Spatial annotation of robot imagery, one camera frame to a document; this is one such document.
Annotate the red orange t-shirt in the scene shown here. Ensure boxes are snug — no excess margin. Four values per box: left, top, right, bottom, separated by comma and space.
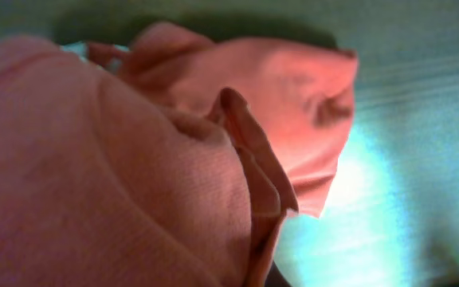
0, 22, 359, 286

